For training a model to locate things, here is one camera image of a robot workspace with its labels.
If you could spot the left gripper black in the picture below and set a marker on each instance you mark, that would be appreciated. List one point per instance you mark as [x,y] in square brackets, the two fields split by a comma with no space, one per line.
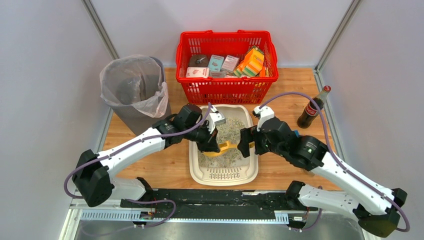
[209,143]

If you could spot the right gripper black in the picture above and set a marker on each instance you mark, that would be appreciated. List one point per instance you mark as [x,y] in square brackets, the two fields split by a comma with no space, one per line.
[252,142]

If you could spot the yellow litter scoop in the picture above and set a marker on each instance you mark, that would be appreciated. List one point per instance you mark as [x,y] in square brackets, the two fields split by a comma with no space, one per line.
[220,149]

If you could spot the beige litter box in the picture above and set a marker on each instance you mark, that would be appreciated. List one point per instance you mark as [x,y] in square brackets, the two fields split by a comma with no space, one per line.
[230,168]

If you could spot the grey mesh trash bin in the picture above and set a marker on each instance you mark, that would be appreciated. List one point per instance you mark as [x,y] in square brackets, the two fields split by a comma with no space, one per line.
[139,96]

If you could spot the translucent plastic bin liner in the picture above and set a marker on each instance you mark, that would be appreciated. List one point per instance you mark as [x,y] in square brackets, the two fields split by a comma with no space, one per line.
[132,82]

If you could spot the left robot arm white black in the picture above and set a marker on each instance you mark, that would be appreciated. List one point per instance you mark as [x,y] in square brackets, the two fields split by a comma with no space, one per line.
[95,175]

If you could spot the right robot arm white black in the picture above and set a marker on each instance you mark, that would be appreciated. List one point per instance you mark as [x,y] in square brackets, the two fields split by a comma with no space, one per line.
[375,207]

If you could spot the cat litter granules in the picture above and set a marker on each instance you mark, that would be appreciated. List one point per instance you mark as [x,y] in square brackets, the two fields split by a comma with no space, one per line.
[230,131]

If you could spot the grey sponge label box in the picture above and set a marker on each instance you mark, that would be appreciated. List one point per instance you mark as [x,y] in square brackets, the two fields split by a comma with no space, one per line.
[217,74]

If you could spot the white pink sponge box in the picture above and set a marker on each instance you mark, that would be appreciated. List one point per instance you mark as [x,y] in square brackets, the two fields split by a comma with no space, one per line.
[197,72]

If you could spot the grey small box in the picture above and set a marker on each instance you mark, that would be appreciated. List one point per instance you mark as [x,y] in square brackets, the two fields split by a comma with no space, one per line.
[230,63]

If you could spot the teal small box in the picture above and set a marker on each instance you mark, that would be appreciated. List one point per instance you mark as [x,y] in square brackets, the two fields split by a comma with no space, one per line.
[215,63]

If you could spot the red shopping basket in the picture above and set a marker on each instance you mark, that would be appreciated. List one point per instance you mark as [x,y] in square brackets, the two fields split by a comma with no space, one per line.
[230,89]

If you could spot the cola glass bottle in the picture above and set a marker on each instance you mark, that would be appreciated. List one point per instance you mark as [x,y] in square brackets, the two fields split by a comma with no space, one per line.
[310,112]

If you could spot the orange green sponge pack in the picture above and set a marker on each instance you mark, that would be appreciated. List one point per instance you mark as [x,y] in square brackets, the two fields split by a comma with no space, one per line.
[252,63]

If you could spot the brown round item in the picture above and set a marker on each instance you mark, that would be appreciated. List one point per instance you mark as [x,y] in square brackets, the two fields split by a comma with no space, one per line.
[198,61]

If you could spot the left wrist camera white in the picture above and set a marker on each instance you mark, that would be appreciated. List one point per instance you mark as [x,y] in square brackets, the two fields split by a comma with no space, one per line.
[215,118]

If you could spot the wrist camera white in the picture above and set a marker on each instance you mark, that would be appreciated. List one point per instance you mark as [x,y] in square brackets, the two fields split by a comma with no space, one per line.
[215,118]
[263,113]

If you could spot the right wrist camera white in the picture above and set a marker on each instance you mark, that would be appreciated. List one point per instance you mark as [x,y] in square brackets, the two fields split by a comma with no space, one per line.
[263,113]

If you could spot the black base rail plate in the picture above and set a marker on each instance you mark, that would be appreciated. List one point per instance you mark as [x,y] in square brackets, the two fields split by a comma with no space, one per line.
[219,204]

